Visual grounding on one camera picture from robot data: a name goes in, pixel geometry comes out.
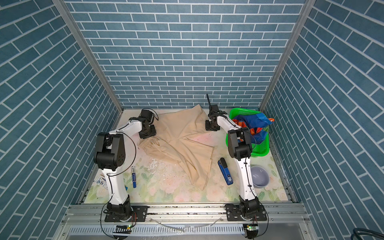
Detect grey bowl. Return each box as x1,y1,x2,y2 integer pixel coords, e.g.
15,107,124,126
251,166,270,189

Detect white cable tie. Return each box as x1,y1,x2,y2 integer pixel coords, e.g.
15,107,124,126
150,218,223,233

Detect green plastic basket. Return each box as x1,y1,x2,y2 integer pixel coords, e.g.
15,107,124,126
229,108,275,157

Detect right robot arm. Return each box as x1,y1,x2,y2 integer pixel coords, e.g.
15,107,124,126
206,111,261,219

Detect beige shorts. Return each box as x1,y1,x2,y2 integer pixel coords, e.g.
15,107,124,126
139,105,214,190

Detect blue marker pen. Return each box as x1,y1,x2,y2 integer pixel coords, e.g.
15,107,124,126
131,166,137,188

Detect aluminium front rail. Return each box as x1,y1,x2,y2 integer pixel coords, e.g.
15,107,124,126
54,202,316,240

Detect red blue small packet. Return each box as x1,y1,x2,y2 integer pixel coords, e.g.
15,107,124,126
93,175,108,189

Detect multicolour shorts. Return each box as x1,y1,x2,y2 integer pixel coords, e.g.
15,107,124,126
233,113,275,145

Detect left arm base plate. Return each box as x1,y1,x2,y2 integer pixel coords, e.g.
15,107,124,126
103,206,148,223

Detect blue stapler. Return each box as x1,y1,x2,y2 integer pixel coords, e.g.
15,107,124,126
218,158,233,186

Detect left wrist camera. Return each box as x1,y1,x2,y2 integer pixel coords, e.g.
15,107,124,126
139,109,155,123

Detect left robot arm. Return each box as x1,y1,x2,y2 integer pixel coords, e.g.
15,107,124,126
94,117,156,222

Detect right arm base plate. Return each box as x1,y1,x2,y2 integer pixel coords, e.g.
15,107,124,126
224,204,268,222

